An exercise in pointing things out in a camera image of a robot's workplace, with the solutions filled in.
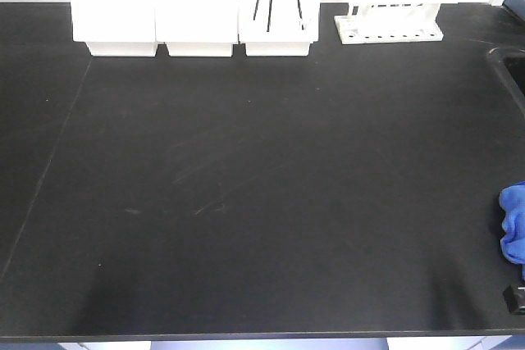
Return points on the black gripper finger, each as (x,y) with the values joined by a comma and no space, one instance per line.
(514,296)

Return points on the blue microfibre cloth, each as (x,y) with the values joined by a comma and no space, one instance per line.
(511,200)

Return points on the black lab sink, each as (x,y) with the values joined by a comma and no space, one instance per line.
(508,65)

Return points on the white test tube rack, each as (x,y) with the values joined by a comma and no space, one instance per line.
(391,21)

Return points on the right white storage bin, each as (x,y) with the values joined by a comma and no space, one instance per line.
(278,27)

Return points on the white storage bin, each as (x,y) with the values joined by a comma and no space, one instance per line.
(278,27)
(115,28)
(197,28)

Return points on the middle white storage bin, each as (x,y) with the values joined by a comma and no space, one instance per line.
(197,28)

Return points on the left white storage bin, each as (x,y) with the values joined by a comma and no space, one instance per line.
(115,28)

